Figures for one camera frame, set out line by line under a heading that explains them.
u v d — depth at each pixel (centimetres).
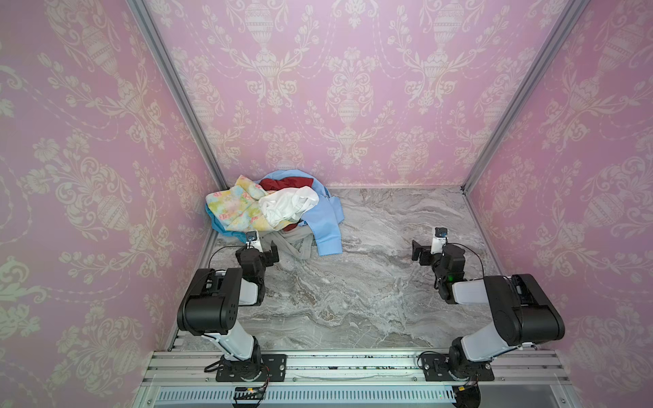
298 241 99
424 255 85
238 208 103
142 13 70
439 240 82
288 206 103
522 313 47
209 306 47
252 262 73
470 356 62
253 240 82
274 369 76
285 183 112
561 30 72
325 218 101
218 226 103
